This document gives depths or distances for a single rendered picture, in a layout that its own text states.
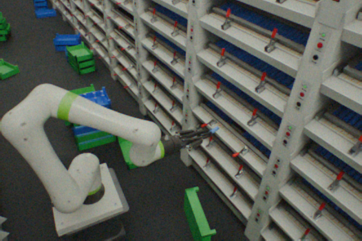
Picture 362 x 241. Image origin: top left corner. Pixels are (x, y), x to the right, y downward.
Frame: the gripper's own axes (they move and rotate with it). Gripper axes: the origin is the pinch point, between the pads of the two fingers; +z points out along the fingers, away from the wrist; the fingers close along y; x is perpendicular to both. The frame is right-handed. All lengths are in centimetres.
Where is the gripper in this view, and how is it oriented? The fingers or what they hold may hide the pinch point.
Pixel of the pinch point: (204, 134)
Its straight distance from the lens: 139.3
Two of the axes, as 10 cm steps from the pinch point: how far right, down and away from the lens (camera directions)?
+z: 8.2, -2.0, 5.3
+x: -1.4, 8.3, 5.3
